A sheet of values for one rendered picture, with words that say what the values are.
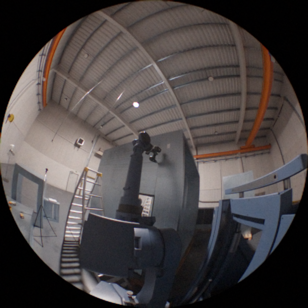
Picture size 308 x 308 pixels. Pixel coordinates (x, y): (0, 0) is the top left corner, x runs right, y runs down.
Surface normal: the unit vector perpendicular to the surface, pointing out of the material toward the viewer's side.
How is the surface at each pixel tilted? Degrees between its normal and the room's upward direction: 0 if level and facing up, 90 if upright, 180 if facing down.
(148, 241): 44
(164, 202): 90
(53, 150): 90
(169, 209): 90
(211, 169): 90
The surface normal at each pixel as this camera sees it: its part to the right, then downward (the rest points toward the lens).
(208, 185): -0.51, -0.42
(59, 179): 0.85, -0.11
